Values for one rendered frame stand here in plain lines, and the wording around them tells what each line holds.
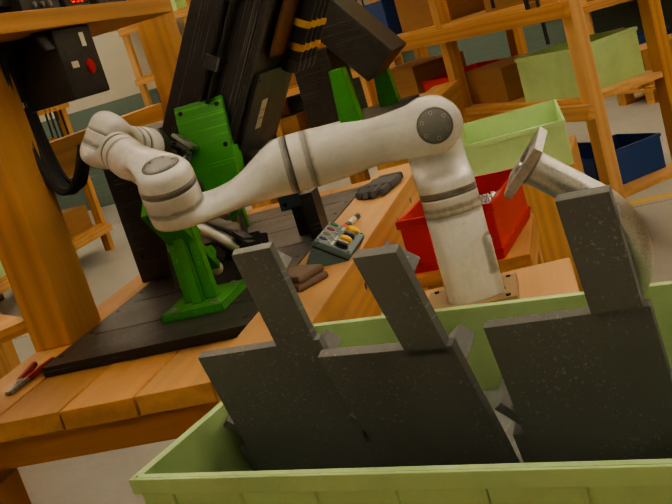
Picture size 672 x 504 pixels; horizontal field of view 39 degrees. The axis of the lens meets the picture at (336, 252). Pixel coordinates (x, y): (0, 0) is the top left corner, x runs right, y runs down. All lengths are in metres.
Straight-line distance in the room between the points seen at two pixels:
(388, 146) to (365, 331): 0.31
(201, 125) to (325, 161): 0.67
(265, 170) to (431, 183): 0.26
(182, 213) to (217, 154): 0.60
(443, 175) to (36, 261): 0.90
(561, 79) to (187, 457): 3.70
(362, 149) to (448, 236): 0.19
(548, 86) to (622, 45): 0.38
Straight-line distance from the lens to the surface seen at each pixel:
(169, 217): 1.50
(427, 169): 1.54
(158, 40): 2.93
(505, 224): 2.04
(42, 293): 2.05
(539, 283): 1.62
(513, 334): 0.89
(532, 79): 4.77
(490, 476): 0.83
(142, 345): 1.78
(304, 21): 2.22
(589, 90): 4.43
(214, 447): 1.14
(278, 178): 1.47
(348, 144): 1.46
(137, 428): 1.70
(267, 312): 0.99
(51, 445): 1.79
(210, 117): 2.09
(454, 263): 1.52
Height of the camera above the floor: 1.34
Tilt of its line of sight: 13 degrees down
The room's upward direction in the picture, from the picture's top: 17 degrees counter-clockwise
